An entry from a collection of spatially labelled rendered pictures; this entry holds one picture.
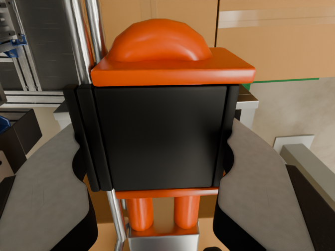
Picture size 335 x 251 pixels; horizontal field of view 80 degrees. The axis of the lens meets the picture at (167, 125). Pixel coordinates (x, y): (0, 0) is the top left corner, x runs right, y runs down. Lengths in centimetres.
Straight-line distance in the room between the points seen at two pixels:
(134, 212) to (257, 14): 68
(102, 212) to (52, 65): 85
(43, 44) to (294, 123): 165
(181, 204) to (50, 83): 109
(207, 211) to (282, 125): 134
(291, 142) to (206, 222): 146
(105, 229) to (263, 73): 68
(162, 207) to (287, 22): 70
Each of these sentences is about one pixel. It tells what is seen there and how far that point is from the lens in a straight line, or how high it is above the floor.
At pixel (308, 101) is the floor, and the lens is 171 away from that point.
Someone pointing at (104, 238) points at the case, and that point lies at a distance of 49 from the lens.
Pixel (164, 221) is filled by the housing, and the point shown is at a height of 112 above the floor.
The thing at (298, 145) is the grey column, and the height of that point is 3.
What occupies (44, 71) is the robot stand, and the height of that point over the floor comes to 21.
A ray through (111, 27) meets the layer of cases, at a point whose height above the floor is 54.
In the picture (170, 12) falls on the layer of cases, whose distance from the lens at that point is 68.
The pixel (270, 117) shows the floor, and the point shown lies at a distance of 163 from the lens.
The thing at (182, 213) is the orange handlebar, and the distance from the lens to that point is 18.
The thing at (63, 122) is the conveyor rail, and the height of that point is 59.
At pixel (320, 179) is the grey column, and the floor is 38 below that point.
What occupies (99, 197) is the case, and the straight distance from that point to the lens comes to 49.
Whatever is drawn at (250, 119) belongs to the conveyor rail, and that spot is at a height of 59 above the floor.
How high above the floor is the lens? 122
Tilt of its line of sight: 59 degrees down
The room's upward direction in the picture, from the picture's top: 174 degrees clockwise
